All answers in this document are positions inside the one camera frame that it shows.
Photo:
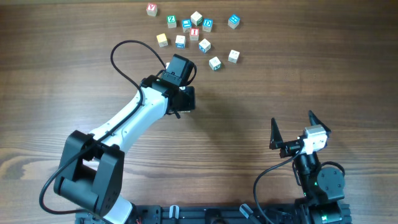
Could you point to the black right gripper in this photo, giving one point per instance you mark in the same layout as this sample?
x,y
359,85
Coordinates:
x,y
277,143

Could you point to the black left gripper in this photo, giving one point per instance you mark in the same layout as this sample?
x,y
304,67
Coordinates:
x,y
174,109

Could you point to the red letter I block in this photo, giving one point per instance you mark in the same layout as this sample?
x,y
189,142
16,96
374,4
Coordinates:
x,y
194,34

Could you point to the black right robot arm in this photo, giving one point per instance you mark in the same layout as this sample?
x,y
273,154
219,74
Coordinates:
x,y
322,183

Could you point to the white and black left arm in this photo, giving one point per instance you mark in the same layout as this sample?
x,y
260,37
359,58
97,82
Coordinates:
x,y
90,172

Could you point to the white block green side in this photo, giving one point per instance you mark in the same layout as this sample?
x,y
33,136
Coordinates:
x,y
215,63

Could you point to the white and blue block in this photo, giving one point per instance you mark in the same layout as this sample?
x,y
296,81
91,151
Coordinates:
x,y
180,41

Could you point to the white block blue sides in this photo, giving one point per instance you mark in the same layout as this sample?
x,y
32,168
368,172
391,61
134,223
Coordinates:
x,y
204,46

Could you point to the yellow top block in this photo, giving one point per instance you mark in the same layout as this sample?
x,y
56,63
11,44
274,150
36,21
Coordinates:
x,y
162,40

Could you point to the plain white wooden block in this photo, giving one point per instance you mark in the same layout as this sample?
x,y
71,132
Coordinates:
x,y
233,56

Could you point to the blue letter L block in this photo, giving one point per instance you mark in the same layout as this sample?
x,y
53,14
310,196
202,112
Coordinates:
x,y
186,25

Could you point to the blue letter D block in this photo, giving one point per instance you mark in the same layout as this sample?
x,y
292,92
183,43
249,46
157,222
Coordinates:
x,y
207,25

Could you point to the green letter Z block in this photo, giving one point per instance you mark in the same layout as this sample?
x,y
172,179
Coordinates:
x,y
171,21

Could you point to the plain white and green block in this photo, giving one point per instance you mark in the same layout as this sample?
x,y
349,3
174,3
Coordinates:
x,y
196,18

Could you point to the blue picture block far right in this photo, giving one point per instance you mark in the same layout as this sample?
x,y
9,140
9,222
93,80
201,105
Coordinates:
x,y
233,21

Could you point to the red letter Y block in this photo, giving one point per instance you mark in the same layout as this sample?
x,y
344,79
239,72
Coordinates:
x,y
151,9

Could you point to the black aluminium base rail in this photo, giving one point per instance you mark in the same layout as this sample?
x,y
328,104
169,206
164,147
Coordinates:
x,y
281,213

